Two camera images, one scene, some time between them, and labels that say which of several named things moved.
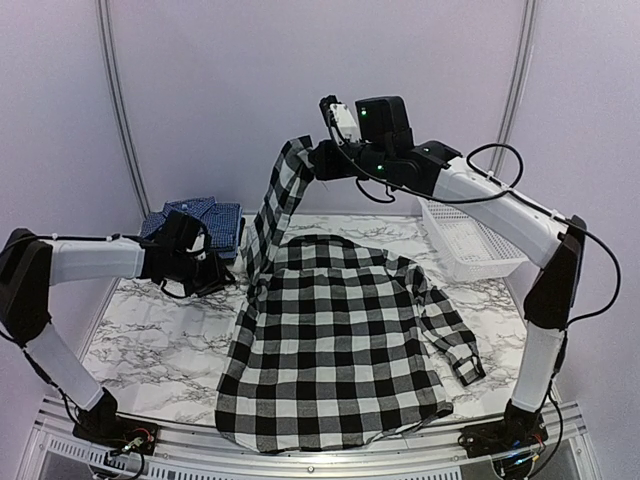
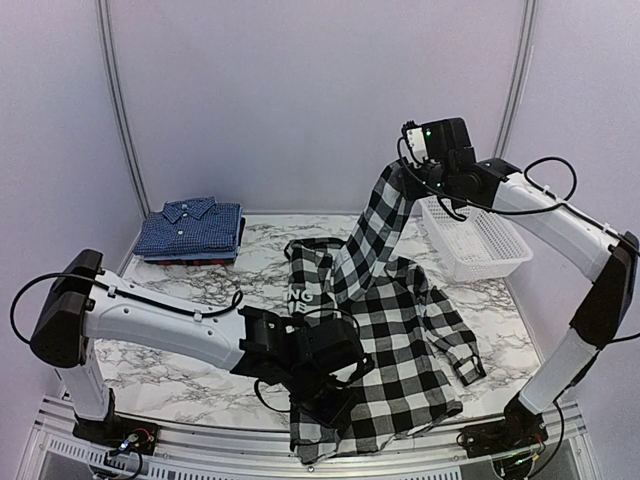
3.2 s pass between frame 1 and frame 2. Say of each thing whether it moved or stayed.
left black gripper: moved
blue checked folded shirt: stayed
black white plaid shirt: moved
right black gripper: moved
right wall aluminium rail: stayed
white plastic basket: stayed
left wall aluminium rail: stayed
